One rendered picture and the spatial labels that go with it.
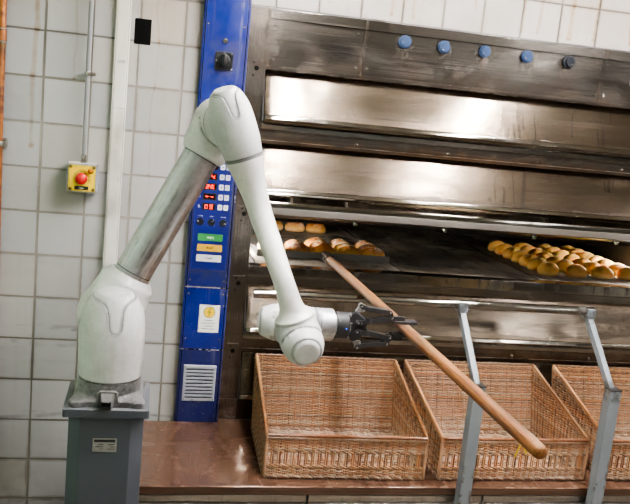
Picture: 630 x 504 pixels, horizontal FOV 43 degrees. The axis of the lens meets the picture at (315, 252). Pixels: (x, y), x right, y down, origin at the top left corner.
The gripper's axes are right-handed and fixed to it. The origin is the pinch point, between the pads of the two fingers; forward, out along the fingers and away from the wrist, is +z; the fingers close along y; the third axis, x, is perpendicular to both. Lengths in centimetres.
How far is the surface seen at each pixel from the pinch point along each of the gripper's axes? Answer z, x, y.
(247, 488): -36, -25, 61
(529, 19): 61, -79, -99
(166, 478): -61, -30, 61
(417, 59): 20, -81, -80
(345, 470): -3, -29, 57
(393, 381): 24, -73, 41
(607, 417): 81, -19, 32
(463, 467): 33, -19, 51
